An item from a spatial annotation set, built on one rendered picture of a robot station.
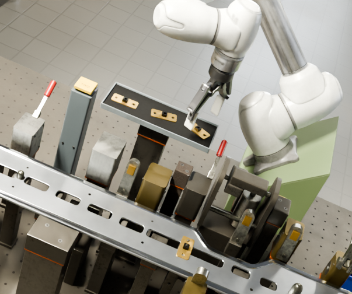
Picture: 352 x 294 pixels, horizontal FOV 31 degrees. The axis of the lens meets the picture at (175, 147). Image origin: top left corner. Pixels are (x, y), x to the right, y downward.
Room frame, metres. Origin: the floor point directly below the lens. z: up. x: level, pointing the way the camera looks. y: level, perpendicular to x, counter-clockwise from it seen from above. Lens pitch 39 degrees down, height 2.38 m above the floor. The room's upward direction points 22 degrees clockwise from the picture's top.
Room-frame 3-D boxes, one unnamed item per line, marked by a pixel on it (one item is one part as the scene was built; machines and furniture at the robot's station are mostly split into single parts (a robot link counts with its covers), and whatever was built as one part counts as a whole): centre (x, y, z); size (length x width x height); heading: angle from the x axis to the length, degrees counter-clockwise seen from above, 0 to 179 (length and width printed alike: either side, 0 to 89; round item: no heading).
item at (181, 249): (1.30, -0.14, 1.01); 0.08 x 0.04 x 0.01; 178
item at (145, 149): (1.65, 0.08, 0.92); 0.10 x 0.08 x 0.45; 88
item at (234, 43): (1.64, -0.03, 1.55); 0.13 x 0.11 x 0.16; 111
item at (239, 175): (1.50, -0.24, 0.94); 0.18 x 0.13 x 0.49; 88
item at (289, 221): (1.50, -0.43, 0.88); 0.11 x 0.07 x 0.37; 178
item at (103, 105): (1.65, 0.08, 1.16); 0.37 x 0.14 x 0.02; 88
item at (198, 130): (1.65, -0.04, 1.17); 0.08 x 0.04 x 0.01; 63
